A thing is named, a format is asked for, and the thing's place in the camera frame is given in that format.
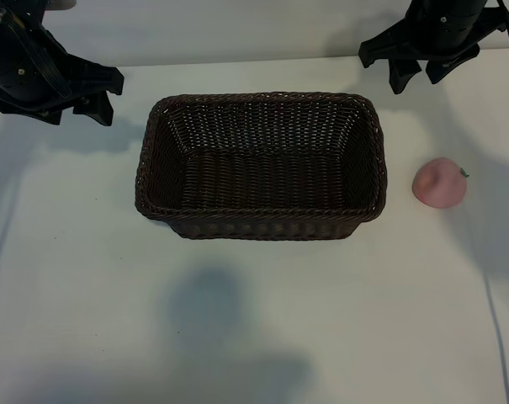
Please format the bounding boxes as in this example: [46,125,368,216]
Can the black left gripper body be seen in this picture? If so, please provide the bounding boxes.
[0,0,125,112]

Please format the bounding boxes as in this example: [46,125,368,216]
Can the dark brown woven basket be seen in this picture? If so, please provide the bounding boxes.
[134,90,389,242]

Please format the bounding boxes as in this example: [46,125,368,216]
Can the pink peach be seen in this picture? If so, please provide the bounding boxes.
[411,157,471,210]

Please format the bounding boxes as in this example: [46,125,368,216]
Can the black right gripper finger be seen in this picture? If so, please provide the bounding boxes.
[388,58,422,95]
[424,43,480,84]

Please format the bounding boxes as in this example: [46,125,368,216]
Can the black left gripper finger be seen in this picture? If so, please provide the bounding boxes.
[0,99,64,127]
[72,89,114,128]

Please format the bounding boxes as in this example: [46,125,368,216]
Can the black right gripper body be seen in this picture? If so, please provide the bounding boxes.
[358,0,509,70]

